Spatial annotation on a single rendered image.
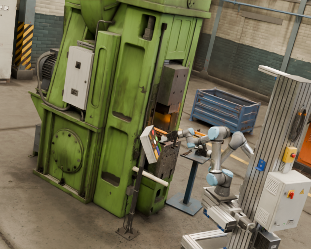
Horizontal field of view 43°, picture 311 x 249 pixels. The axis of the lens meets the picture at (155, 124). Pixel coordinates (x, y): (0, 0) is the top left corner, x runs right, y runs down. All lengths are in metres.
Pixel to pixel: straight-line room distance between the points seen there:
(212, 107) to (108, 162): 4.18
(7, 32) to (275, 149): 6.64
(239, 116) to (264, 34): 4.94
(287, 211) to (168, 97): 1.64
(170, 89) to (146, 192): 1.27
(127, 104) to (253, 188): 1.58
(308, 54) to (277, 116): 8.46
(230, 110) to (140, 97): 4.29
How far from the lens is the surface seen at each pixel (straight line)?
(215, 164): 3.66
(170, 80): 4.19
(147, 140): 3.76
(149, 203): 4.70
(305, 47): 11.97
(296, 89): 3.40
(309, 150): 7.56
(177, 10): 4.08
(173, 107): 4.36
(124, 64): 4.27
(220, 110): 8.28
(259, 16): 12.70
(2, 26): 8.88
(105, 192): 4.68
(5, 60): 9.06
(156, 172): 4.51
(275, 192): 3.51
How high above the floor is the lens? 2.48
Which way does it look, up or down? 18 degrees down
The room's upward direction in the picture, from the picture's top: 12 degrees clockwise
